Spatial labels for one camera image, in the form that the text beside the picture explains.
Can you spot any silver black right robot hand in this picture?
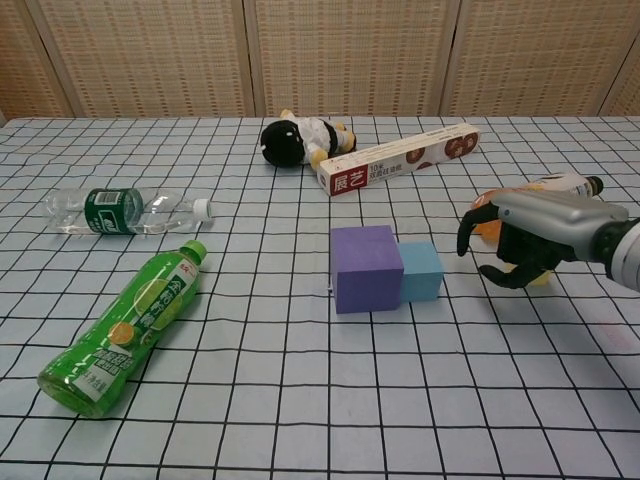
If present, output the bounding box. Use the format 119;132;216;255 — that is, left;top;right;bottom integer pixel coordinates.
457;188;630;291

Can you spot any small yellow foam cube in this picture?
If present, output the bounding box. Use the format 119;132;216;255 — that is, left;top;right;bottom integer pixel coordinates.
504;263;552;289

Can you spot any blue cube block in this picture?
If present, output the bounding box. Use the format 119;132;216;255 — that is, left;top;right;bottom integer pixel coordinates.
397;242;445;304

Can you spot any large purple foam cube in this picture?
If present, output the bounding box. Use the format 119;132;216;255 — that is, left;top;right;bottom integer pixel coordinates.
329;225;405;315

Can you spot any orange juice bottle white label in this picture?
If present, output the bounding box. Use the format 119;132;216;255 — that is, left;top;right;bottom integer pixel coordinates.
472;172;605;246

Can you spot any long white baking paper box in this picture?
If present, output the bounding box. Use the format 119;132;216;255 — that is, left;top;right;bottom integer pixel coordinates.
316;123;481;199

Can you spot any black white plush doll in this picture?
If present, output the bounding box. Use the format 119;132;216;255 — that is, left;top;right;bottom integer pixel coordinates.
260;108;358;170

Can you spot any bamboo folding screen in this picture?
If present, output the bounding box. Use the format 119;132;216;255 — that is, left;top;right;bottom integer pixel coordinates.
0;0;640;122

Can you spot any light blue checked tablecloth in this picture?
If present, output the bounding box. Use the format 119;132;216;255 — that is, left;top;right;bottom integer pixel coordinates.
0;115;640;480

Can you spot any green tea bottle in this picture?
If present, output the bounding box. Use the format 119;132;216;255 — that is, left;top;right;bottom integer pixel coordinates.
38;238;209;419

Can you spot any clear water bottle green label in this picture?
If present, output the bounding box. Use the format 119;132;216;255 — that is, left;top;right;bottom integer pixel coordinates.
44;187;215;236

